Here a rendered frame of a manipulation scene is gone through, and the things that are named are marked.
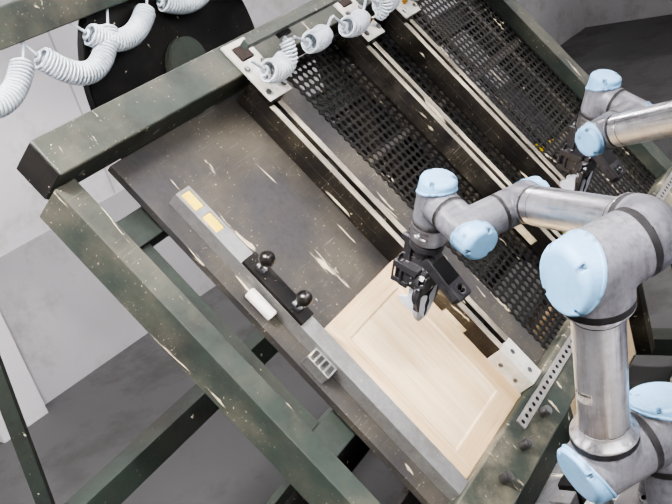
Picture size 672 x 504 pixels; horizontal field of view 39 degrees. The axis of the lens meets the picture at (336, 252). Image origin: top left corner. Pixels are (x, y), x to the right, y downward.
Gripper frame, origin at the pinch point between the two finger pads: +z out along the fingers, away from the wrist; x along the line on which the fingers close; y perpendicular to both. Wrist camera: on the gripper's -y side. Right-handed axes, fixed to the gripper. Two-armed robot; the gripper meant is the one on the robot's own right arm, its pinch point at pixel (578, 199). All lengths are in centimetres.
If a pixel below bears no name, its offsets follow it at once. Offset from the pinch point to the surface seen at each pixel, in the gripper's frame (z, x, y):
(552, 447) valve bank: 48, 36, -23
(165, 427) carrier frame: 108, 61, 93
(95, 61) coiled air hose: -10, 50, 126
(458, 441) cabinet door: 38, 58, -6
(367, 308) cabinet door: 20, 52, 27
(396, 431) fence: 29, 72, 3
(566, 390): 46, 17, -17
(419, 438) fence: 31, 69, -1
